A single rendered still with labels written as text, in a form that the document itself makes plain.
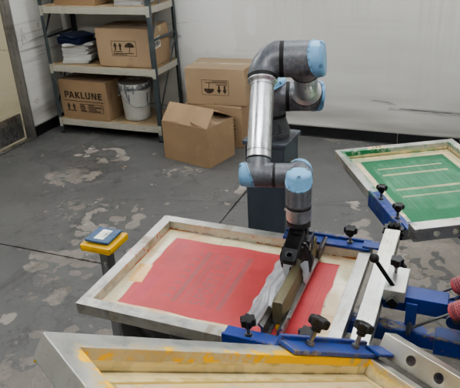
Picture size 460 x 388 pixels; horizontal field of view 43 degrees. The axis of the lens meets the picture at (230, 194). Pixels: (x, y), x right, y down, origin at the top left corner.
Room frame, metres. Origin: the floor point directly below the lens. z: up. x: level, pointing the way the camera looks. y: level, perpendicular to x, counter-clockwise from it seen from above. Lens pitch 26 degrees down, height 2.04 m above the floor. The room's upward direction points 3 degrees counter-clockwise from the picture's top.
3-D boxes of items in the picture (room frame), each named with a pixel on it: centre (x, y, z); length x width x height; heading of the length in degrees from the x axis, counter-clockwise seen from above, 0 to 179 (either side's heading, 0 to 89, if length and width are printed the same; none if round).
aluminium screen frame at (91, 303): (1.56, 0.01, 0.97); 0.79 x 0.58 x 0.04; 67
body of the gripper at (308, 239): (1.51, -0.20, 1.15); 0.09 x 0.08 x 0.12; 157
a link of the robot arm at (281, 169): (1.60, -0.20, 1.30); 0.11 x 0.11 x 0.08; 81
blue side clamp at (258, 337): (1.21, -0.10, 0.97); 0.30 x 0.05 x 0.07; 67
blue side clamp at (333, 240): (1.73, -0.32, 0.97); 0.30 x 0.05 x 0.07; 67
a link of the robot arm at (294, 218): (1.50, -0.19, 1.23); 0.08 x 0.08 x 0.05
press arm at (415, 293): (1.34, -0.51, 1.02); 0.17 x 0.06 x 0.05; 67
